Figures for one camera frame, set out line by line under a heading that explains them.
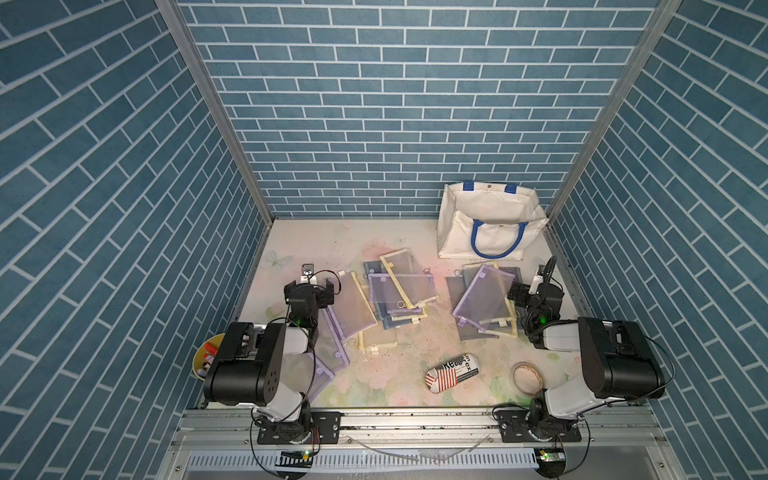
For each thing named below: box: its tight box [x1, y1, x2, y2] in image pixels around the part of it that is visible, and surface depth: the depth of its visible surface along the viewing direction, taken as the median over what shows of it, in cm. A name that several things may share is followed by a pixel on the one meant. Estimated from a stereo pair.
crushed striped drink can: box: [424, 353, 481, 394], surface depth 81 cm
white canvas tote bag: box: [436, 181, 550, 261], surface depth 104 cm
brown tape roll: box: [513, 361, 544, 395], surface depth 84 cm
